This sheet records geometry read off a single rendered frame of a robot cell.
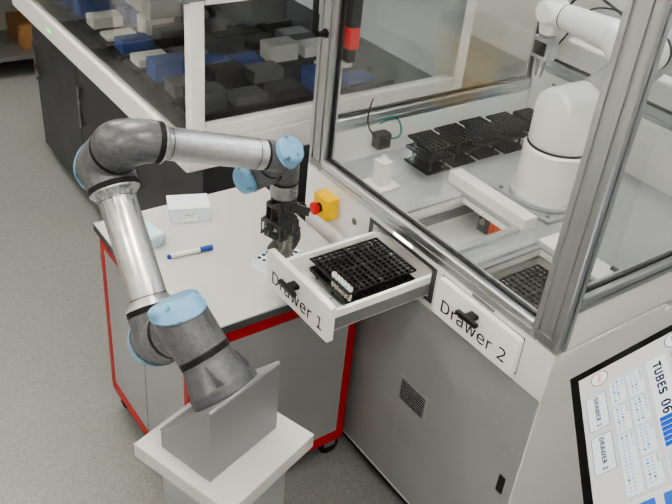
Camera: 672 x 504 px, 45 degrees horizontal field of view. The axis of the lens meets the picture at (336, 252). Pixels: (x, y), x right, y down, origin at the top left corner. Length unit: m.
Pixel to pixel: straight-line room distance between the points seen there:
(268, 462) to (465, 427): 0.66
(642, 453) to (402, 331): 0.95
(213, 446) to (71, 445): 1.27
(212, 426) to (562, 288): 0.80
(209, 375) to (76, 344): 1.65
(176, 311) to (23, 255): 2.20
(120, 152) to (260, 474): 0.74
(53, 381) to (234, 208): 0.99
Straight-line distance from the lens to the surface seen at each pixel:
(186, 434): 1.73
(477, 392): 2.16
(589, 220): 1.73
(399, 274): 2.13
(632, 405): 1.67
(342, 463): 2.83
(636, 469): 1.57
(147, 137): 1.79
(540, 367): 1.96
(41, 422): 3.01
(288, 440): 1.85
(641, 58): 1.59
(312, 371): 2.47
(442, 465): 2.42
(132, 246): 1.84
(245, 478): 1.77
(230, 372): 1.68
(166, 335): 1.70
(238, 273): 2.32
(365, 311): 2.05
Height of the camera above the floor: 2.12
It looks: 34 degrees down
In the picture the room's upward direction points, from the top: 6 degrees clockwise
